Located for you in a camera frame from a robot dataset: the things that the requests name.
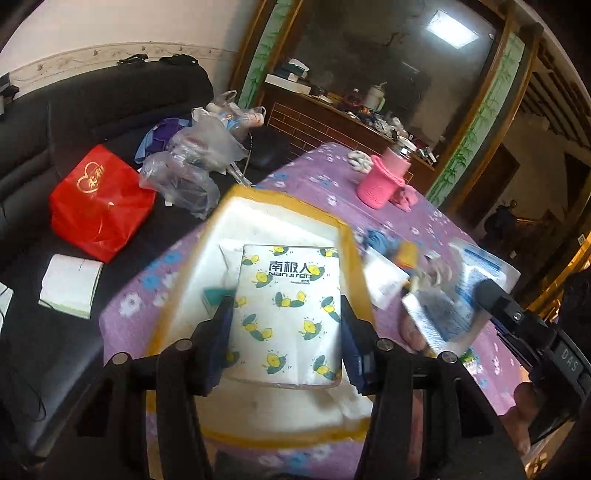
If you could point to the clear plastic packet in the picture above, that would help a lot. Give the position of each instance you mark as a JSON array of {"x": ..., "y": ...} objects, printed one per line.
[{"x": 443, "y": 314}]

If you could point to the white crumpled cloth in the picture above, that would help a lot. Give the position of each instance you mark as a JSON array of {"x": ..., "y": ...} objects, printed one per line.
[{"x": 360, "y": 160}]

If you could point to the white jug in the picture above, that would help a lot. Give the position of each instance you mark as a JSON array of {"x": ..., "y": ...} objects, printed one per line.
[{"x": 375, "y": 97}]

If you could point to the wood framed glass panel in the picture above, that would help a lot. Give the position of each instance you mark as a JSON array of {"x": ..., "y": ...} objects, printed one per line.
[{"x": 392, "y": 60}]

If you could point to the blue cloth bundle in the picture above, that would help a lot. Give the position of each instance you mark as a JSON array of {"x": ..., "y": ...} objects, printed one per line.
[{"x": 383, "y": 244}]

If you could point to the teal white packet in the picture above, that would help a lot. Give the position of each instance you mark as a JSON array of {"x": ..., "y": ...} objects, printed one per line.
[{"x": 214, "y": 300}]

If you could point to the red gift bag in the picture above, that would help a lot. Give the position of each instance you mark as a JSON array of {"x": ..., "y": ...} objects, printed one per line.
[{"x": 99, "y": 207}]

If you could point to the purple floral tablecloth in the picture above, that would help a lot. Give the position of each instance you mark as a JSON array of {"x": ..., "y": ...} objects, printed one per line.
[{"x": 314, "y": 184}]

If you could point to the clear plastic bag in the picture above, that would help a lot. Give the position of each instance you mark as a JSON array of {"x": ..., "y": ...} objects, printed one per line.
[{"x": 198, "y": 157}]

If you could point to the purple blue cloth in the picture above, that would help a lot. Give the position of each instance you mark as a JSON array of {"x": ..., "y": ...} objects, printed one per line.
[{"x": 161, "y": 136}]

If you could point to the wooden cabinet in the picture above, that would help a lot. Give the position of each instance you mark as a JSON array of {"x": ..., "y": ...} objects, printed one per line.
[{"x": 332, "y": 120}]

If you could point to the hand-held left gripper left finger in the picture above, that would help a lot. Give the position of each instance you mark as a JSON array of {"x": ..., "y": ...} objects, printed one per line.
[{"x": 221, "y": 341}]

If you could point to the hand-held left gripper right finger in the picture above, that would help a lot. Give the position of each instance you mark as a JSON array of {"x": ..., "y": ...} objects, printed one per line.
[{"x": 353, "y": 350}]

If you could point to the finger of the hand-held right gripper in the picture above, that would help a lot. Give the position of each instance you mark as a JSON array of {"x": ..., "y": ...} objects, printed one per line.
[{"x": 503, "y": 304}]

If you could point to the green white small packet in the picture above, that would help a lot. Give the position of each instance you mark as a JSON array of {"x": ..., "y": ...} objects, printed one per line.
[{"x": 471, "y": 362}]

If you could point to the pink cloth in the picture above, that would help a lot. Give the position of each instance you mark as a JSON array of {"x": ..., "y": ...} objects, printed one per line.
[{"x": 406, "y": 198}]

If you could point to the person's right hand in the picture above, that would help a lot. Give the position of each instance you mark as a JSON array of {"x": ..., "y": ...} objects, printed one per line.
[{"x": 519, "y": 415}]

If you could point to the printed plastic bag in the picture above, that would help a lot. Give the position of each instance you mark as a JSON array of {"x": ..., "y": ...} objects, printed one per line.
[{"x": 235, "y": 115}]

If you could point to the white foam box yellow tape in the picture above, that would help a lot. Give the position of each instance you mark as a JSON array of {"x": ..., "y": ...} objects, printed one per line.
[{"x": 258, "y": 221}]

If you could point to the white tissue pack yellow print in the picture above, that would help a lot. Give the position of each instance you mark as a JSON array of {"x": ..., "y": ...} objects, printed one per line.
[{"x": 286, "y": 314}]

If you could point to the black sofa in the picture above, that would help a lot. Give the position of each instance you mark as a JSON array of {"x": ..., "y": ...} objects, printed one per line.
[{"x": 27, "y": 184}]

